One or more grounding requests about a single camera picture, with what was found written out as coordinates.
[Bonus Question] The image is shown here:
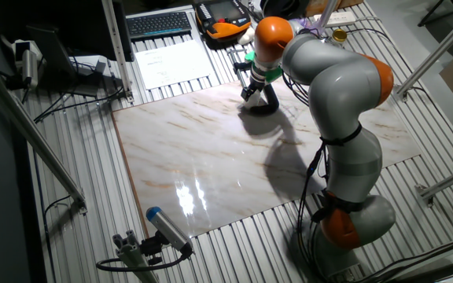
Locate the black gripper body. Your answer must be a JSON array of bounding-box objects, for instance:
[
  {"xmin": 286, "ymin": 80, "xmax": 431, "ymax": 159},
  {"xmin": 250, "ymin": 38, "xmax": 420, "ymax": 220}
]
[{"xmin": 246, "ymin": 72, "xmax": 267, "ymax": 94}]

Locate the jar with yellow lid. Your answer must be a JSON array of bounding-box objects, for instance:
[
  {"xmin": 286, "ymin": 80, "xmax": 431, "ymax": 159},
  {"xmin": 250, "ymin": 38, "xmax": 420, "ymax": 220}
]
[{"xmin": 330, "ymin": 28, "xmax": 348, "ymax": 49}]

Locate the black C-clamp with steel screw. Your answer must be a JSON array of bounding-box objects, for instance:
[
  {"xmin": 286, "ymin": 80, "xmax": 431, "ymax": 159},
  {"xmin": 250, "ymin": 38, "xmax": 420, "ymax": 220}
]
[{"xmin": 226, "ymin": 46, "xmax": 282, "ymax": 117}]

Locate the small white rounded object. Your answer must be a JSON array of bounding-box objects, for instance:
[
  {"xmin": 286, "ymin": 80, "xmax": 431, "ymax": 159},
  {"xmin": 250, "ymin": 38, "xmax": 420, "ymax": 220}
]
[{"xmin": 237, "ymin": 26, "xmax": 256, "ymax": 46}]

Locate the orange and black teach pendant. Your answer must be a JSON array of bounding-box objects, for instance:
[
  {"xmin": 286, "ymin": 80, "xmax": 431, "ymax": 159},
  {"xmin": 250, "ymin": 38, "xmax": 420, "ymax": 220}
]
[{"xmin": 193, "ymin": 0, "xmax": 253, "ymax": 44}]

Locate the translucent purple plastic bag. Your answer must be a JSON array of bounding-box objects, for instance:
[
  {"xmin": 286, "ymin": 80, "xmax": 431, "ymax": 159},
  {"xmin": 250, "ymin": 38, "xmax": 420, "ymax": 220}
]
[{"xmin": 295, "ymin": 17, "xmax": 324, "ymax": 39}]

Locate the white paper sheet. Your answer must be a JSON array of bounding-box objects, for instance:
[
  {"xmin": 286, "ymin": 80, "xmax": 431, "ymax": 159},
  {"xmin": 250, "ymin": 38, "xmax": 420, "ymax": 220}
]
[{"xmin": 134, "ymin": 39, "xmax": 215, "ymax": 90}]

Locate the marble pattern board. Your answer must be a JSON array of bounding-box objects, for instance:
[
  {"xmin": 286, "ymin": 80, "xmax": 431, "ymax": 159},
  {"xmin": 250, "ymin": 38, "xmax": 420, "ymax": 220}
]
[{"xmin": 111, "ymin": 70, "xmax": 422, "ymax": 239}]

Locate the brown cardboard box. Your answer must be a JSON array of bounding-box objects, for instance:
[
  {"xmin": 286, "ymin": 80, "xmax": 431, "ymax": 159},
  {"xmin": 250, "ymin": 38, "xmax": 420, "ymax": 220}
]
[{"xmin": 304, "ymin": 0, "xmax": 365, "ymax": 17}]

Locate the grey metal pole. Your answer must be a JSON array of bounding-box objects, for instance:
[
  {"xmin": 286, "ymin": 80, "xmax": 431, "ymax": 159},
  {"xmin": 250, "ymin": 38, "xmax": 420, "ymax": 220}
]
[{"xmin": 308, "ymin": 0, "xmax": 342, "ymax": 36}]

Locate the white power strip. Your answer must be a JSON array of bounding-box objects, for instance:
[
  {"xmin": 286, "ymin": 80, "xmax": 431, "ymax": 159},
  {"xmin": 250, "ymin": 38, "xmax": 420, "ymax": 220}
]
[{"xmin": 312, "ymin": 10, "xmax": 357, "ymax": 28}]

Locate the black computer keyboard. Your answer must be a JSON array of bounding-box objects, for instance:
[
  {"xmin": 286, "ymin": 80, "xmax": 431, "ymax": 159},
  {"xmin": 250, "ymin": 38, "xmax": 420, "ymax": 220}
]
[{"xmin": 125, "ymin": 10, "xmax": 193, "ymax": 41}]

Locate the grey electronics box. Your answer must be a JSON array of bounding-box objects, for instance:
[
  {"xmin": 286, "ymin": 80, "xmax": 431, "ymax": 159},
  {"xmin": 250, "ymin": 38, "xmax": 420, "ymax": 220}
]
[{"xmin": 68, "ymin": 54, "xmax": 112, "ymax": 78}]

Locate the black computer monitor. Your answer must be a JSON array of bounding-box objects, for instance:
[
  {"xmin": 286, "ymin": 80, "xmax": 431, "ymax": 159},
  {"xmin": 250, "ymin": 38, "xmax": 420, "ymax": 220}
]
[{"xmin": 59, "ymin": 0, "xmax": 135, "ymax": 63}]

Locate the aluminium profile bar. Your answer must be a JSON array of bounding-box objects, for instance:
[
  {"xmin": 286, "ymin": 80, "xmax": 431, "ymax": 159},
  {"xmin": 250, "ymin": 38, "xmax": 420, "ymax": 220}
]
[
  {"xmin": 394, "ymin": 2, "xmax": 453, "ymax": 102},
  {"xmin": 0, "ymin": 54, "xmax": 89, "ymax": 215},
  {"xmin": 414, "ymin": 160, "xmax": 453, "ymax": 208}
]

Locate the short aluminium profile stub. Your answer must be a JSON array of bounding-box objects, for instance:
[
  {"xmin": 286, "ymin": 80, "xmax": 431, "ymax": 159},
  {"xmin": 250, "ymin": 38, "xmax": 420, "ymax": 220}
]
[{"xmin": 112, "ymin": 230, "xmax": 160, "ymax": 283}]

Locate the dark grey tilted panel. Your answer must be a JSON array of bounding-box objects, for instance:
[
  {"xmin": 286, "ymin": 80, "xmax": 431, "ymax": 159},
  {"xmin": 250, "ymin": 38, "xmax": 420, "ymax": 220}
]
[{"xmin": 25, "ymin": 24, "xmax": 76, "ymax": 78}]

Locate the dark metal beam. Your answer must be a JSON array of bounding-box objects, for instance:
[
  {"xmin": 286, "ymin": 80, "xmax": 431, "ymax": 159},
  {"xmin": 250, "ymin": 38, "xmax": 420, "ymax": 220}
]
[{"xmin": 383, "ymin": 258, "xmax": 453, "ymax": 283}]

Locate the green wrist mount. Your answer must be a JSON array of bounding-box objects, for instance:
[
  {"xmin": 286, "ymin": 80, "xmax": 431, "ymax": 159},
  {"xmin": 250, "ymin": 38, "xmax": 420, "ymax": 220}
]
[{"xmin": 245, "ymin": 50, "xmax": 283, "ymax": 83}]

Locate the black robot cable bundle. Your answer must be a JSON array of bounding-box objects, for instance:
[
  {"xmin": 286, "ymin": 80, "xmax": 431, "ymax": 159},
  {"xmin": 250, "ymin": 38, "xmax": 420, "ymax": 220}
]
[{"xmin": 279, "ymin": 70, "xmax": 332, "ymax": 276}]

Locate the aluminium profile post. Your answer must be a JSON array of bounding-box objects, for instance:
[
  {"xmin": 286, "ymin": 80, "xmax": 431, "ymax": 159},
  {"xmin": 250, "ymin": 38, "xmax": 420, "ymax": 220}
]
[{"xmin": 100, "ymin": 0, "xmax": 135, "ymax": 105}]

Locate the grey camera with blue cap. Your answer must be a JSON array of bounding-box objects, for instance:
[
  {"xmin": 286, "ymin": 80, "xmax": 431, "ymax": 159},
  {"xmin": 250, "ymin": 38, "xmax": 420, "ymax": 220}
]
[{"xmin": 145, "ymin": 206, "xmax": 194, "ymax": 255}]

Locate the black table cable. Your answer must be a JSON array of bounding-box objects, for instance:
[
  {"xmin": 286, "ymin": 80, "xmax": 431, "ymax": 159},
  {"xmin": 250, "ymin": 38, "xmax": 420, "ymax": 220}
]
[{"xmin": 33, "ymin": 84, "xmax": 127, "ymax": 123}]

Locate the black camera clamp mount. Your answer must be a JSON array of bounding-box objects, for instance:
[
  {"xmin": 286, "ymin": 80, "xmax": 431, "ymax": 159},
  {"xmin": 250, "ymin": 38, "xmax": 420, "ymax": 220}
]
[{"xmin": 139, "ymin": 231, "xmax": 165, "ymax": 266}]

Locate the black camera cable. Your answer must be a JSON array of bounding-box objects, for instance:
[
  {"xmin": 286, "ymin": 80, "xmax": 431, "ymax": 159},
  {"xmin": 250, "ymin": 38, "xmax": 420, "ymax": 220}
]
[{"xmin": 95, "ymin": 250, "xmax": 193, "ymax": 273}]

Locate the grey camera on white mount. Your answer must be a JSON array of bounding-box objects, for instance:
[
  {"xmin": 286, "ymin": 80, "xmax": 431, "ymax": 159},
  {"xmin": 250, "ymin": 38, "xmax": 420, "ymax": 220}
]
[{"xmin": 12, "ymin": 39, "xmax": 43, "ymax": 90}]

